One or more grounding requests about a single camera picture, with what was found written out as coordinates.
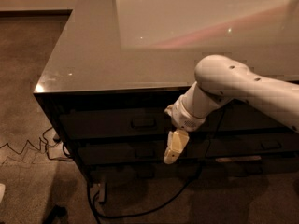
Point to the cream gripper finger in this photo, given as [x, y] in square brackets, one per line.
[176, 142]

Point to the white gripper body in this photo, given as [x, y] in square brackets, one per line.
[186, 117]

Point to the drawer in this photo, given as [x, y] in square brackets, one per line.
[239, 116]
[125, 173]
[139, 151]
[254, 144]
[115, 123]

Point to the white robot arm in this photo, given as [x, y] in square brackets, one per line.
[218, 80]

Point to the dark cabinet with glossy top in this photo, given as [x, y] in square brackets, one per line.
[124, 54]

